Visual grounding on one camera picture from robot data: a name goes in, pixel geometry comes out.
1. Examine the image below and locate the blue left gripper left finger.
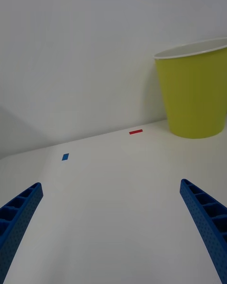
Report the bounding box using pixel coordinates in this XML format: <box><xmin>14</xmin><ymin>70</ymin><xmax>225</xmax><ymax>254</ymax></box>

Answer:
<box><xmin>0</xmin><ymin>182</ymin><xmax>44</xmax><ymax>284</ymax></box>

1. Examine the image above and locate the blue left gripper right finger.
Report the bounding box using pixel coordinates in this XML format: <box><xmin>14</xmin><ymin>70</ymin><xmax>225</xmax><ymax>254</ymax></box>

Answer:
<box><xmin>179</xmin><ymin>178</ymin><xmax>227</xmax><ymax>284</ymax></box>

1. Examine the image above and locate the yellow-green plastic bin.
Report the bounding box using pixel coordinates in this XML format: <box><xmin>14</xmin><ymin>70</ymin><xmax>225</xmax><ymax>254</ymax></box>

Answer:
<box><xmin>153</xmin><ymin>37</ymin><xmax>227</xmax><ymax>139</ymax></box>

